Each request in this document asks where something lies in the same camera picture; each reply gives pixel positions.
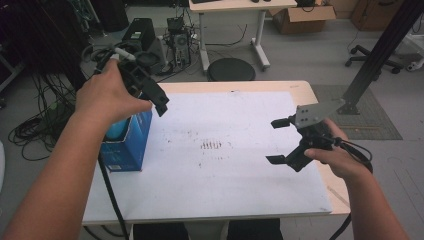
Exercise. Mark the dark curtain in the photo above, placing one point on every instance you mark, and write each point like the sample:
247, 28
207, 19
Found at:
40, 33

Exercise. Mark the grey angular device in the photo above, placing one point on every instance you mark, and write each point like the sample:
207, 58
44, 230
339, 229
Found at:
158, 53

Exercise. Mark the white desk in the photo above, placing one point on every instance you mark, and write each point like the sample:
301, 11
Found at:
240, 5

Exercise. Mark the white device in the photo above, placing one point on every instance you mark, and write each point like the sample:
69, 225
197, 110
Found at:
416, 65

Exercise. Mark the closed cardboard box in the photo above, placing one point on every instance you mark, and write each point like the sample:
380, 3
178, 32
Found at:
370, 16

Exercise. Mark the person's left hand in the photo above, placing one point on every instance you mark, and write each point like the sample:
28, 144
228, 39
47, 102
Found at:
106, 96

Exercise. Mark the open cardboard box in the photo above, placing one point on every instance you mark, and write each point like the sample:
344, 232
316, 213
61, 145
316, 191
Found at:
300, 23

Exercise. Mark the round black stool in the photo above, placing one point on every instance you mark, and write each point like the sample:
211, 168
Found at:
230, 70

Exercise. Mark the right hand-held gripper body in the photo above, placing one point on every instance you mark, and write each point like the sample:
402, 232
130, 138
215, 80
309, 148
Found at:
311, 115

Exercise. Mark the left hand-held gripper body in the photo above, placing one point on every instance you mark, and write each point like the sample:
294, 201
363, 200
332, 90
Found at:
135, 78

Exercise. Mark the blue cardboard box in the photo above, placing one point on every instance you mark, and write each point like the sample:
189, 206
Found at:
133, 146

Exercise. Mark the black box with label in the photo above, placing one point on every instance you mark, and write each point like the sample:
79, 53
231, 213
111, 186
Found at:
140, 30

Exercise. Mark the black office chair base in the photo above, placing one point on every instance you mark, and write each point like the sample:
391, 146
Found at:
373, 60

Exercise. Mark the grey floor mat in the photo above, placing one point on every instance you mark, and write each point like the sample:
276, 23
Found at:
376, 126

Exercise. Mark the black metal stand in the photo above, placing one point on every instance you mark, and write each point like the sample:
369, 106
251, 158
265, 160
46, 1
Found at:
383, 50

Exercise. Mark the person's right hand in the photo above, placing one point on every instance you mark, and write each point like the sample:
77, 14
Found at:
343, 160

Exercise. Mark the wooden table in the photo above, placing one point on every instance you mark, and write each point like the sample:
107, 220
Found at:
300, 90

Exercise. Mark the black computer tower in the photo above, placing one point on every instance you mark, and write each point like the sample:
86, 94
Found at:
180, 43

